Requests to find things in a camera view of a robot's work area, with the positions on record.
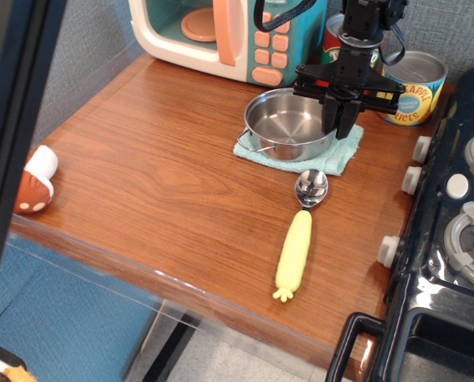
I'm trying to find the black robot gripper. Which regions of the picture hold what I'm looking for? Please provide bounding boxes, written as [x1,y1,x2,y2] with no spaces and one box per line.
[294,43,405,139]

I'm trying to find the stainless steel pot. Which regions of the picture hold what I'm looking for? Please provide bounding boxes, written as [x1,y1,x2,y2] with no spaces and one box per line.
[237,88,335,162]

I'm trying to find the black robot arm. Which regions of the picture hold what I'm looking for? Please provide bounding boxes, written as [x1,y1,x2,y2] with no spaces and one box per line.
[294,1,408,140]

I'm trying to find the brown plush mushroom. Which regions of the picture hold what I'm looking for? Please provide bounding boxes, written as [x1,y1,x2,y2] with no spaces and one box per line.
[13,145,59,215]

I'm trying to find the light blue folded cloth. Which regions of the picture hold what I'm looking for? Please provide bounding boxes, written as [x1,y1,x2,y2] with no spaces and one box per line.
[233,125,364,176]

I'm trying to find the tomato sauce can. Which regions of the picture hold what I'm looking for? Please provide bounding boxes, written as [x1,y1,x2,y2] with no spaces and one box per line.
[320,12,382,68]

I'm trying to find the pineapple slices can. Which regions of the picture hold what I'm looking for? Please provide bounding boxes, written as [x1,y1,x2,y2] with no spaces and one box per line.
[378,51,448,127]

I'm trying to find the toy microwave oven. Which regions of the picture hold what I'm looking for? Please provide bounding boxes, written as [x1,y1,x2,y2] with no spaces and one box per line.
[129,0,327,88]

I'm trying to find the black toy stove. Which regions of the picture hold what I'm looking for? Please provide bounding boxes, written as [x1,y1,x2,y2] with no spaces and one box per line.
[327,68,474,381]

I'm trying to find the orange black object corner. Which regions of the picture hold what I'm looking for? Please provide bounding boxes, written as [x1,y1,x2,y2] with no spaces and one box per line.
[0,347,37,382]

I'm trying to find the spoon with yellow handle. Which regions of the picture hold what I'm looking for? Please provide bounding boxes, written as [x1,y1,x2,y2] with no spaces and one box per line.
[272,169,329,302]

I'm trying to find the black braided cable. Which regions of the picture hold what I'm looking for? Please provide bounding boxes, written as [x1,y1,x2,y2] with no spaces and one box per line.
[253,0,318,33]

